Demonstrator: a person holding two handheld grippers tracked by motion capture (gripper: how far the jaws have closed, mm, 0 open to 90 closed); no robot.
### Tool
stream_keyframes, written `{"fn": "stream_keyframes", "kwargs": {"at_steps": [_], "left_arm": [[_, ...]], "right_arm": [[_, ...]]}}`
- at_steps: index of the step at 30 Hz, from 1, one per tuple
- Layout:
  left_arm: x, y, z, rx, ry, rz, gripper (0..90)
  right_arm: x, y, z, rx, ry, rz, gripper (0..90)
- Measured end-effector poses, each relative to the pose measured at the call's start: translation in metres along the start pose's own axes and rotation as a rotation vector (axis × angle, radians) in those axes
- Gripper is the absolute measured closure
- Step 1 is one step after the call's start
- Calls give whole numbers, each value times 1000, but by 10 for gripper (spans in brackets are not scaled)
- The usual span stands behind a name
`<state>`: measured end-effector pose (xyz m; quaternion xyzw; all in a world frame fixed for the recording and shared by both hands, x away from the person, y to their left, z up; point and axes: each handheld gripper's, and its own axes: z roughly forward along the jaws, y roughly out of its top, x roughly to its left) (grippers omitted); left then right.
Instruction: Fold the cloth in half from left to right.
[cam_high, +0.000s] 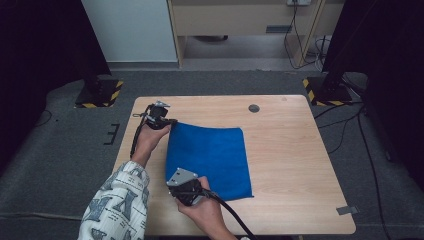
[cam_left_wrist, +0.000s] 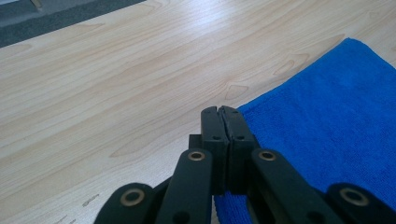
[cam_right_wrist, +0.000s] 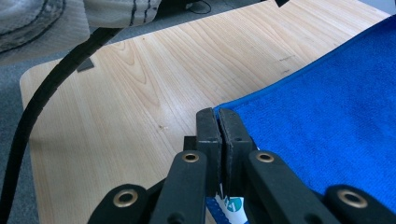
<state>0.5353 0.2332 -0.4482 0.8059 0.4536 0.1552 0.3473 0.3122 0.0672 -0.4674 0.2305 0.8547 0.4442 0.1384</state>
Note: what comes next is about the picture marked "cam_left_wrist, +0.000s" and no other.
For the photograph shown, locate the blue cloth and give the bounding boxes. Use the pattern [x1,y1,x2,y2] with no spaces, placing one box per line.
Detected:
[212,37,396,224]

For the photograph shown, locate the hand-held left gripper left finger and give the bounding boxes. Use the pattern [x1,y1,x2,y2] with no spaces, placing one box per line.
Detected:
[189,105,231,196]

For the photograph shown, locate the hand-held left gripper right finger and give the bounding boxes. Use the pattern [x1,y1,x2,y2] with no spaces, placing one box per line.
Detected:
[218,105,262,195]

